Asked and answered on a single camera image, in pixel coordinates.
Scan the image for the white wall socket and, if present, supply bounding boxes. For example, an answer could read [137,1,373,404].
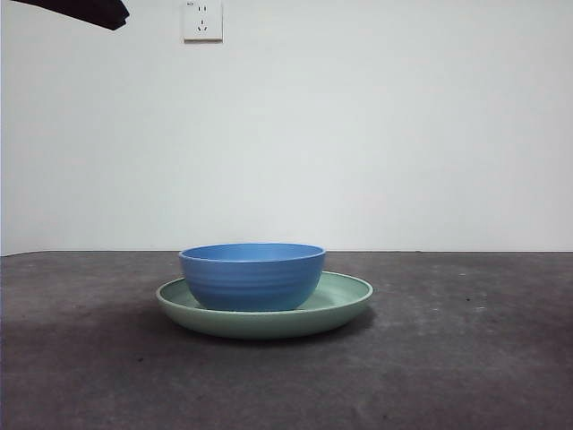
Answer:
[182,0,224,45]

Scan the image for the pale green plate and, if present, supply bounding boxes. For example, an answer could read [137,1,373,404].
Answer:
[155,270,374,340]

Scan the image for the blue ribbed bowl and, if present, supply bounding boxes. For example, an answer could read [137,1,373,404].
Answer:
[178,242,328,312]

